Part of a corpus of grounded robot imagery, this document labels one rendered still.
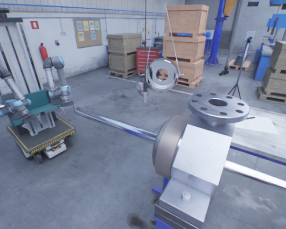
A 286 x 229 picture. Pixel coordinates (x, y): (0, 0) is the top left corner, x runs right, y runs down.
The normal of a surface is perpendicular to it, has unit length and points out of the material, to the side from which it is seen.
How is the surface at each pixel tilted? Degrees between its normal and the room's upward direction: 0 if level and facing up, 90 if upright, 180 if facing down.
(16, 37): 90
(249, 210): 0
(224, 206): 0
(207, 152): 45
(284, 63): 90
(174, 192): 0
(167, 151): 59
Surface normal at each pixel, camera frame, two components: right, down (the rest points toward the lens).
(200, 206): 0.00, -0.87
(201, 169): -0.37, -0.31
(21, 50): 0.77, 0.32
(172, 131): -0.24, -0.58
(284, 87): -0.46, 0.44
